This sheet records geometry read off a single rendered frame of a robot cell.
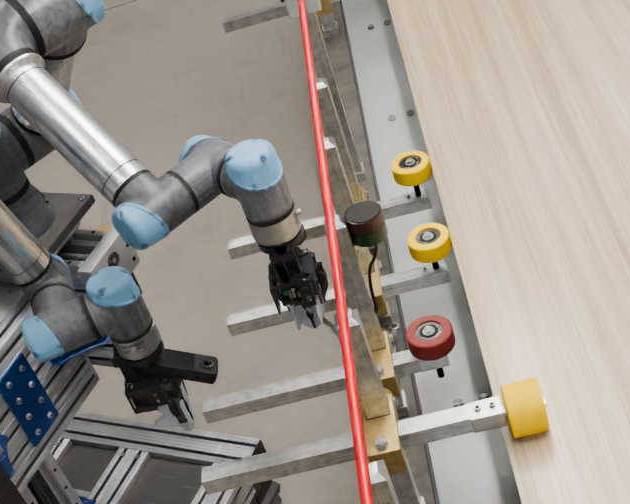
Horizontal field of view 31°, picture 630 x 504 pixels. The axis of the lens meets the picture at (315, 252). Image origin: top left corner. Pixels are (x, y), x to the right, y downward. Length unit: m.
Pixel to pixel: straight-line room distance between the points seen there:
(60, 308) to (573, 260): 0.86
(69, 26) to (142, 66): 3.26
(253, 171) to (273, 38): 3.37
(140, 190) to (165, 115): 3.02
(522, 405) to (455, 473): 0.43
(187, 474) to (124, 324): 1.05
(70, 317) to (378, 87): 1.54
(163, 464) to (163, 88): 2.34
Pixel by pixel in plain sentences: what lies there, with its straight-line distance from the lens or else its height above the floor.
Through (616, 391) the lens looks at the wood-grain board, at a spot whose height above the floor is 0.90.
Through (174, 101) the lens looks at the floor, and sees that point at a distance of 4.76.
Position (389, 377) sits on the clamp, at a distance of 1.92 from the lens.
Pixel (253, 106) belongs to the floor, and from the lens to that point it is 4.52.
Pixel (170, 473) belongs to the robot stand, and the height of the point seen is 0.21.
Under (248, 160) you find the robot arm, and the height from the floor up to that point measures 1.36.
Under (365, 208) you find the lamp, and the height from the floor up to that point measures 1.15.
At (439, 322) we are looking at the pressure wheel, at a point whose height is 0.91.
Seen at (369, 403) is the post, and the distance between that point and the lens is 1.70.
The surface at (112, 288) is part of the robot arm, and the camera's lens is 1.80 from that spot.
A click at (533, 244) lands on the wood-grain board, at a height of 0.90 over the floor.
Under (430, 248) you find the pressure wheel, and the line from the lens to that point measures 2.08.
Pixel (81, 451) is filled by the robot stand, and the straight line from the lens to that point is 3.04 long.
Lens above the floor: 2.21
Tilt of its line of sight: 37 degrees down
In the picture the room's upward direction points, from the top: 19 degrees counter-clockwise
